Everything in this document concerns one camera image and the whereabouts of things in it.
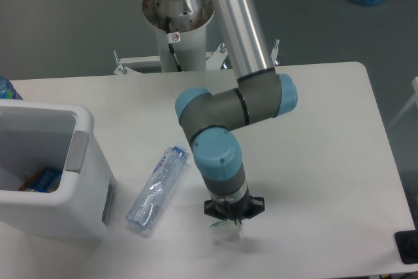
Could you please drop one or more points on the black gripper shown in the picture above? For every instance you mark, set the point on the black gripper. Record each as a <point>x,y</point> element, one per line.
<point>247,207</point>

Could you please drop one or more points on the clear plastic water bottle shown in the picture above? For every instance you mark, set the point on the clear plastic water bottle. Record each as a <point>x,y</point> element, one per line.
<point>152,197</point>

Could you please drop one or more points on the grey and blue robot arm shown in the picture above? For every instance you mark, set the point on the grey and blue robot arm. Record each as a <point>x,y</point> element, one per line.
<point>208,120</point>

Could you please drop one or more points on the white trash can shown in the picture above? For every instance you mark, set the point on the white trash can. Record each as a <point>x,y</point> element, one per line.
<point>35,136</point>

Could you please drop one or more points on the black device at table edge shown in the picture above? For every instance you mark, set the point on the black device at table edge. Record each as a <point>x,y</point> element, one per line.
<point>406,242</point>

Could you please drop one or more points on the blue snack wrapper in bin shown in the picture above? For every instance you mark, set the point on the blue snack wrapper in bin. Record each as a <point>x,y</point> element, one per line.
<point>46,180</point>

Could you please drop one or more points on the blue bottle behind bin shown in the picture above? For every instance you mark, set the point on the blue bottle behind bin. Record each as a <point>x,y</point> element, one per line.
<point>7,90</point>

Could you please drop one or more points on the white pedestal base bracket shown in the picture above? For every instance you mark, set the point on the white pedestal base bracket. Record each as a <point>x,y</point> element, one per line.
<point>217,60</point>

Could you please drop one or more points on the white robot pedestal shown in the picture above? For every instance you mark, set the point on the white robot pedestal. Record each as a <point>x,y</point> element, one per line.
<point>180,30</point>

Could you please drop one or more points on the white frame at right edge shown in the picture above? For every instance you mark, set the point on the white frame at right edge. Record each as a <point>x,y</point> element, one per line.
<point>410,103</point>

